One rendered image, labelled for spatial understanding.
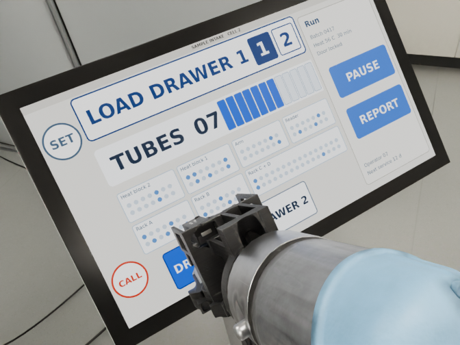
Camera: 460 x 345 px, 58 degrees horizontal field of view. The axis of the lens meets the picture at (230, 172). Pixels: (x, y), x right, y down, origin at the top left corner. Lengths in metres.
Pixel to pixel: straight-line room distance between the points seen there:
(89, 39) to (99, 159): 1.28
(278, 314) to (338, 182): 0.39
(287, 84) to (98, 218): 0.28
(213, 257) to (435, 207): 1.67
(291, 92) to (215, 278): 0.30
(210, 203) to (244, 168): 0.06
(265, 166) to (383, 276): 0.38
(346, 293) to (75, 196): 0.37
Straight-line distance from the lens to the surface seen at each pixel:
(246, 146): 0.52
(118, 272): 0.49
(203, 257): 0.34
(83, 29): 1.74
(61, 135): 0.49
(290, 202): 0.54
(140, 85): 0.50
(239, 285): 0.25
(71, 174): 0.49
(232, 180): 0.51
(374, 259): 0.18
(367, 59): 0.62
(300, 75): 0.56
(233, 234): 0.28
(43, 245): 2.08
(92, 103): 0.50
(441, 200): 1.99
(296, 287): 0.19
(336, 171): 0.57
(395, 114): 0.63
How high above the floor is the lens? 1.41
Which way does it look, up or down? 43 degrees down
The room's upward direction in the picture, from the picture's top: 10 degrees counter-clockwise
